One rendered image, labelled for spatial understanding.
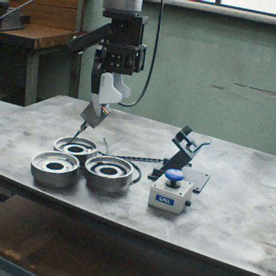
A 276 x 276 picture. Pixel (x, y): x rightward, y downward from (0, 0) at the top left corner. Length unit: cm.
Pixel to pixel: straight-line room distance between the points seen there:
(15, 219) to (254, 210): 67
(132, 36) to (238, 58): 166
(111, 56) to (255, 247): 46
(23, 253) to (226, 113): 168
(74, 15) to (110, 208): 198
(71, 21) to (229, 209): 201
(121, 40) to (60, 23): 196
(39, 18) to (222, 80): 126
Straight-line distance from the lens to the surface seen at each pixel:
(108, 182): 89
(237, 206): 95
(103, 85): 84
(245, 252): 80
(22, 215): 127
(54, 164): 95
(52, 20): 281
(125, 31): 82
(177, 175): 86
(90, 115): 88
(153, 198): 87
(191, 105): 255
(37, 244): 115
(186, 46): 251
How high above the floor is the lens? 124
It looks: 22 degrees down
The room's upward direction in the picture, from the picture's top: 8 degrees clockwise
